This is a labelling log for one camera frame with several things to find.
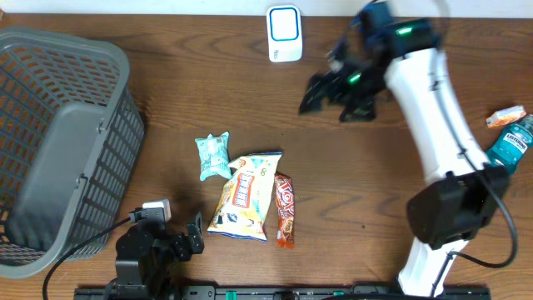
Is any yellow chips bag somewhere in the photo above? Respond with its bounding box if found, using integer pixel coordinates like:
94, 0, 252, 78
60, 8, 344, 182
207, 152, 282, 243

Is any grey plastic shopping basket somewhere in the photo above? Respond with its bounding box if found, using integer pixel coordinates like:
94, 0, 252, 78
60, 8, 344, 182
1, 27, 145, 279

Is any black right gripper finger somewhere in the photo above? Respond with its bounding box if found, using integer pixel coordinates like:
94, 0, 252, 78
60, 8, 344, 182
339, 97, 376, 123
298, 73, 331, 115

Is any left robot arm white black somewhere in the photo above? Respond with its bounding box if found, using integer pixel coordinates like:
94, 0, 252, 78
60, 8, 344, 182
103, 208, 205, 299

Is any white barcode scanner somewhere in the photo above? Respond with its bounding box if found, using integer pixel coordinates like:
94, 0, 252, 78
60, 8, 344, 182
266, 5, 303, 63

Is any teal mouthwash bottle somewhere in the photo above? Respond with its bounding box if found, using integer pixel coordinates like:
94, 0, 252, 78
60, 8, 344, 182
486, 114, 532, 174

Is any teal snack packet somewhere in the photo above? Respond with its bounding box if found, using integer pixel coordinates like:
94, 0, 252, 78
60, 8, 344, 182
195, 132, 232, 181

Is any red Top chocolate bar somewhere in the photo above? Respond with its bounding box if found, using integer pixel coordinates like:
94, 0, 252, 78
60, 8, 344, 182
275, 173, 295, 249

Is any orange tissue pack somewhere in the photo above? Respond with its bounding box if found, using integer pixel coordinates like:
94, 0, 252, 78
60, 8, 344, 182
486, 106, 526, 128

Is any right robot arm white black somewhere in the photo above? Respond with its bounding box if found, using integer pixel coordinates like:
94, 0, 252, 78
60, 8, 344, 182
299, 1, 509, 298

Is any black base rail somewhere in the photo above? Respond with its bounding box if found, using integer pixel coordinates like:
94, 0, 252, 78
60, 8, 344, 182
73, 284, 492, 300

